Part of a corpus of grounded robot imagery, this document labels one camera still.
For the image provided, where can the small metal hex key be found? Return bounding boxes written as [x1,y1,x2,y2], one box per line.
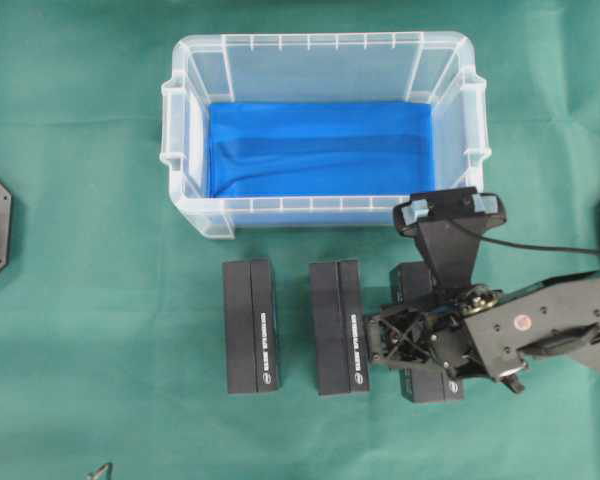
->
[85,462,114,480]

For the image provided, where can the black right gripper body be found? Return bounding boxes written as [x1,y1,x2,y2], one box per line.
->
[464,271,600,393]

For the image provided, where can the black box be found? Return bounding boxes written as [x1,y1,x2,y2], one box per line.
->
[309,260,370,396]
[390,261,465,404]
[222,259,280,395]

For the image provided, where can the clear plastic storage case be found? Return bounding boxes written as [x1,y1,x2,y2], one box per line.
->
[159,31,491,239]

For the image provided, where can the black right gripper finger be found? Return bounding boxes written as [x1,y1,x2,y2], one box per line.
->
[364,294,440,373]
[430,319,480,380]

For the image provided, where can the green table cloth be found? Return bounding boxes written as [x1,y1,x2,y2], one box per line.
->
[0,1,600,479]

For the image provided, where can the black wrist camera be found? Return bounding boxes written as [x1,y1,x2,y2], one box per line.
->
[392,187,507,298]

